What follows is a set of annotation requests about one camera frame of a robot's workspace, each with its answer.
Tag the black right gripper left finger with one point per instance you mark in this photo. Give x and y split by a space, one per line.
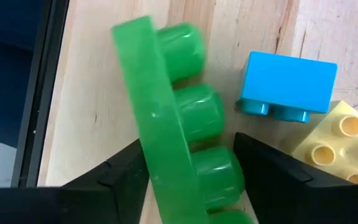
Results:
126 186

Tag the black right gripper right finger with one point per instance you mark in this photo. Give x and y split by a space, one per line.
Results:
269 186

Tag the long green toy block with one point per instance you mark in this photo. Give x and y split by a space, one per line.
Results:
160 124

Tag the small turquoise toy block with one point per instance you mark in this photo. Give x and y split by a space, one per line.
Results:
287 84

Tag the small yellow toy block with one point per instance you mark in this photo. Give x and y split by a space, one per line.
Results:
346 149

